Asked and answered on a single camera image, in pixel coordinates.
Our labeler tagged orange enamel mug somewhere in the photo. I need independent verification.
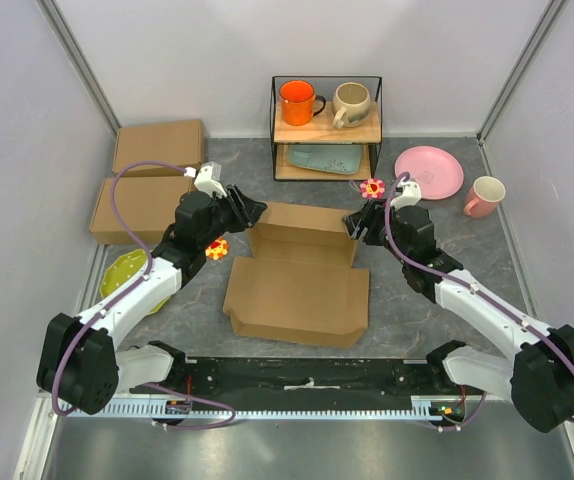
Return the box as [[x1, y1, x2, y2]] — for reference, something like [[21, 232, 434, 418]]
[[279, 80, 326, 126]]

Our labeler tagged cardboard box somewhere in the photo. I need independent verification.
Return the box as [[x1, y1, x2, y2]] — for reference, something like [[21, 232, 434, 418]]
[[112, 119, 205, 174], [223, 202, 370, 348], [90, 176, 193, 245]]

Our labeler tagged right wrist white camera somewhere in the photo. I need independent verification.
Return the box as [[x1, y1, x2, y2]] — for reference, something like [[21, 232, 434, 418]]
[[390, 180, 422, 209]]

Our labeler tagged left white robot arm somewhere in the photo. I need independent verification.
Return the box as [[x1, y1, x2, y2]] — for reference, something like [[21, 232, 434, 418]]
[[37, 185, 268, 415]]

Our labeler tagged pink flower plush keychain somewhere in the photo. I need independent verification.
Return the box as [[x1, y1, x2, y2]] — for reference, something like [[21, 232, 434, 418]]
[[349, 178, 385, 199]]

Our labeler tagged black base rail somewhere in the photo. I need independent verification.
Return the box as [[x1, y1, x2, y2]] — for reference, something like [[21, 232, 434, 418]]
[[129, 355, 468, 401]]

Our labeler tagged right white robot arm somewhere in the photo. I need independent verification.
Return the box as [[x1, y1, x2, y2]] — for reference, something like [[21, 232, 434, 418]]
[[343, 199, 574, 433]]

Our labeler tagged green dotted plate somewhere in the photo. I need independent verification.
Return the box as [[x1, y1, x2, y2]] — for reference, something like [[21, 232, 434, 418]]
[[98, 249, 148, 300]]

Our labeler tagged grey slotted cable duct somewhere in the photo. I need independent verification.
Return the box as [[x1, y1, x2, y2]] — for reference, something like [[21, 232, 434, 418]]
[[96, 396, 466, 421]]

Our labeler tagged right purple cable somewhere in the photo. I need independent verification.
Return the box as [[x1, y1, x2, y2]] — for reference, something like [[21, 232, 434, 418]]
[[384, 172, 574, 434]]

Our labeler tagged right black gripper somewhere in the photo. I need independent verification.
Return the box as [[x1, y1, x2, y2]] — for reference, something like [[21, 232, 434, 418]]
[[341, 198, 411, 265]]

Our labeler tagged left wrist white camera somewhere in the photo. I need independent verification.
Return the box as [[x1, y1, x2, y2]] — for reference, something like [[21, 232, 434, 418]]
[[184, 162, 227, 199]]

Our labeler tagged orange flower plush keychain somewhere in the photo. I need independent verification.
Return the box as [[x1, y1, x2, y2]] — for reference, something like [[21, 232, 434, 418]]
[[205, 237, 229, 262]]

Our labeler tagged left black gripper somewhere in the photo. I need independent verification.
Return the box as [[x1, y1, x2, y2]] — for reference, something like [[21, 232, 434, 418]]
[[199, 185, 268, 249]]

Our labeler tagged black wire wooden shelf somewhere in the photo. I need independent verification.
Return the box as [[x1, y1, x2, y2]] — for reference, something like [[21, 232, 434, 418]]
[[269, 75, 383, 182]]

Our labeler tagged purple cable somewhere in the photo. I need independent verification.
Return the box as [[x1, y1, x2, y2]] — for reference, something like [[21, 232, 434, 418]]
[[51, 160, 238, 431], [384, 172, 574, 434]]

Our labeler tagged wrist white camera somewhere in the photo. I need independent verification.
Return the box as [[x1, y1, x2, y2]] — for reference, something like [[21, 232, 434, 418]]
[[184, 162, 227, 199], [390, 180, 422, 209]]

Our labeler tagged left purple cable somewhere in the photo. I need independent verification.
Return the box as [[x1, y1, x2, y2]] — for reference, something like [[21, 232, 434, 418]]
[[51, 160, 238, 431]]

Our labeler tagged pink mug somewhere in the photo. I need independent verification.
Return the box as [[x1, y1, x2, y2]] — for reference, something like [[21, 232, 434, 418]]
[[463, 176, 506, 219]]

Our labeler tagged pink round plate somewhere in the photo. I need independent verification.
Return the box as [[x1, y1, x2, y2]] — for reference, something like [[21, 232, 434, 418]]
[[394, 146, 464, 201]]

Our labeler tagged teal rectangular dish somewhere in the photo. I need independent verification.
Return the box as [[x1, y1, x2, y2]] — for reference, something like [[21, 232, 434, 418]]
[[287, 144, 362, 175]]

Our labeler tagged beige ceramic mug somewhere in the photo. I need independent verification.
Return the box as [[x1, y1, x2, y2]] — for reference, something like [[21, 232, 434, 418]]
[[332, 82, 372, 130]]

